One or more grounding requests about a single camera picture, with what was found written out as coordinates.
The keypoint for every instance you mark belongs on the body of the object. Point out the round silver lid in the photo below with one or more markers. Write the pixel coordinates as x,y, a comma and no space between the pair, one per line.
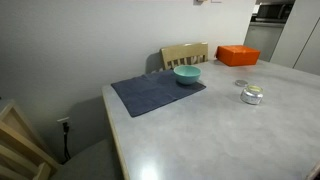
241,83

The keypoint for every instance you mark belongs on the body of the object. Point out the silver candle tin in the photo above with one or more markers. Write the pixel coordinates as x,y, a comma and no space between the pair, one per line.
251,96

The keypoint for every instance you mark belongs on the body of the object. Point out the navy blue cloth mat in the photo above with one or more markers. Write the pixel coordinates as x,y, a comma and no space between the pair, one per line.
146,94

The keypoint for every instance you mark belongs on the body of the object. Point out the teal ceramic bowl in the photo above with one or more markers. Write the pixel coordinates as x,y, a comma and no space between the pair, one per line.
186,75

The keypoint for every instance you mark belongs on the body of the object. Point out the wooden chair back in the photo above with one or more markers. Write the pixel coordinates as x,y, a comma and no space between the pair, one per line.
183,51

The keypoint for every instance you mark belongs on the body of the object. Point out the orange cardboard box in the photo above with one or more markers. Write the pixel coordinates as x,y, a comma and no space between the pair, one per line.
237,55

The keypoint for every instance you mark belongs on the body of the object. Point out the grey kitchen counter cabinet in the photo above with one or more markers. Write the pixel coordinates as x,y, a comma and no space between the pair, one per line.
263,38

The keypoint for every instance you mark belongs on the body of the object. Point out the black microwave oven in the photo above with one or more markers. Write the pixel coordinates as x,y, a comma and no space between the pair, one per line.
273,11

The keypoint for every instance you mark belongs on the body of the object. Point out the tall white cabinet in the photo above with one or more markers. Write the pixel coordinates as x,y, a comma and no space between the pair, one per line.
300,36

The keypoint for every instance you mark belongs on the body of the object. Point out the wooden chair with grey seat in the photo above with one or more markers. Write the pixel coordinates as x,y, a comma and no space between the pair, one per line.
20,150

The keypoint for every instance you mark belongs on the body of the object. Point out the white wall power outlet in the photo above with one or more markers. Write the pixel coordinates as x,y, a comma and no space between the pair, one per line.
61,119

